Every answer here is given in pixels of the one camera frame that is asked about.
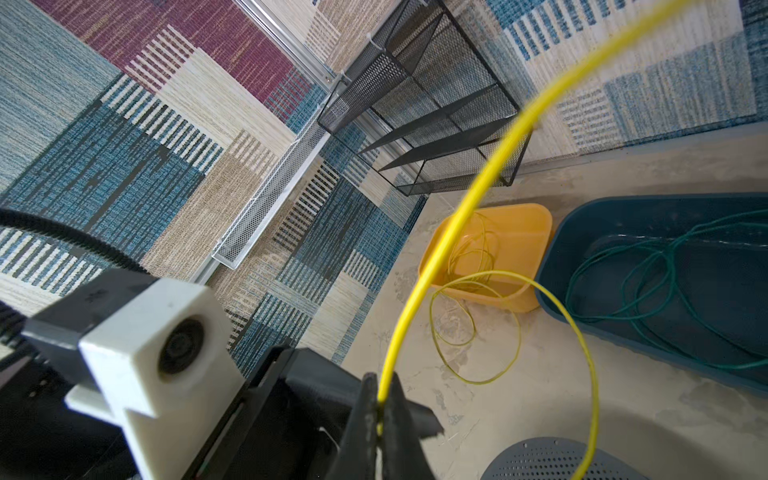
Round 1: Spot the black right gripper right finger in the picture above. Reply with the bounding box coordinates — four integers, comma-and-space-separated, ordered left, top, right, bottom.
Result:
380, 374, 435, 479

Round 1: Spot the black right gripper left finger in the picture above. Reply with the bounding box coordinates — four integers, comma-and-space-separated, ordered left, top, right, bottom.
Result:
326, 373, 378, 480

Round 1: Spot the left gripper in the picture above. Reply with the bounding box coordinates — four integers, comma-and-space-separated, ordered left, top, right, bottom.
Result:
184, 346, 444, 479

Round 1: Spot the yellow cable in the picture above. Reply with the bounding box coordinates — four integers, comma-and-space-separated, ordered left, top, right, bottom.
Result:
376, 0, 697, 480

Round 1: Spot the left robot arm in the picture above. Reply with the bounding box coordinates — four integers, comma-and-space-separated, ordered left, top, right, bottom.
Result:
1, 209, 443, 479

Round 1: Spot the dark grey perforated spool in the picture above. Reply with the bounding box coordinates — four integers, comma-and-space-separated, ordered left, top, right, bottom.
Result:
481, 437, 645, 480

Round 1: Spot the yellow plastic bin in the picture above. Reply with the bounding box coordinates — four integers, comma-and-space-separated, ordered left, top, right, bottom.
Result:
431, 203, 553, 313

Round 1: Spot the teal plastic bin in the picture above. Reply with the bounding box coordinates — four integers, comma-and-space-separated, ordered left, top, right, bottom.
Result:
536, 193, 767, 396

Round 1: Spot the green cable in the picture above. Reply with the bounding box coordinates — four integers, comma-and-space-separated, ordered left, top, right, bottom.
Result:
563, 208, 768, 372

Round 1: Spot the black wire mesh shelf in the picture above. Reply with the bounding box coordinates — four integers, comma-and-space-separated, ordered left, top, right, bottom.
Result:
318, 1, 520, 196

